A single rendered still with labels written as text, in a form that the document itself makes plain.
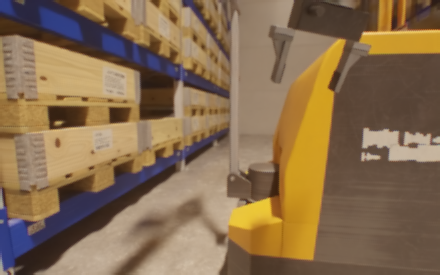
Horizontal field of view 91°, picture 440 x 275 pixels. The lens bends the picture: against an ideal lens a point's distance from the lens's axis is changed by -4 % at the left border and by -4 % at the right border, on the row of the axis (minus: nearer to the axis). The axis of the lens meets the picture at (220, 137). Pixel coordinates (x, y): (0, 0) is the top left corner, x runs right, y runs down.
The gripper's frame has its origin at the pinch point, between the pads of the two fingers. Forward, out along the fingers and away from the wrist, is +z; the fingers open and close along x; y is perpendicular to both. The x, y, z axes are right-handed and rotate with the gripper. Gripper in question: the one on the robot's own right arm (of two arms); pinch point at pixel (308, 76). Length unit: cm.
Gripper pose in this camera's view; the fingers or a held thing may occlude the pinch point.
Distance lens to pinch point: 51.4
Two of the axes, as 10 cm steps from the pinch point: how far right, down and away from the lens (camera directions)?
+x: 9.8, 0.9, 1.6
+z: -1.6, 8.6, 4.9
